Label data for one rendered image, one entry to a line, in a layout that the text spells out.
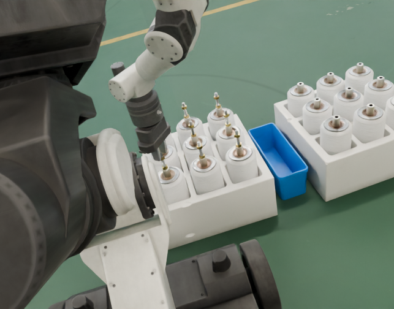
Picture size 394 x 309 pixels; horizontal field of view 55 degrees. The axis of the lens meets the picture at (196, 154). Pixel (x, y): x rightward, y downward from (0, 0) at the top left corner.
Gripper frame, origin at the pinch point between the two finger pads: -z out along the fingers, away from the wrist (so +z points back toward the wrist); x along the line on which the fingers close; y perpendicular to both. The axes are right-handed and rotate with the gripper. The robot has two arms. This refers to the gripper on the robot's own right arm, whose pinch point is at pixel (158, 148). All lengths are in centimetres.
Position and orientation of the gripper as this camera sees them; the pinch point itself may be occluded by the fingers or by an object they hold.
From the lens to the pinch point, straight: 111.7
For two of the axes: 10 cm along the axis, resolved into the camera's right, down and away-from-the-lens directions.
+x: -4.6, 6.4, -6.2
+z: -2.0, -7.5, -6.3
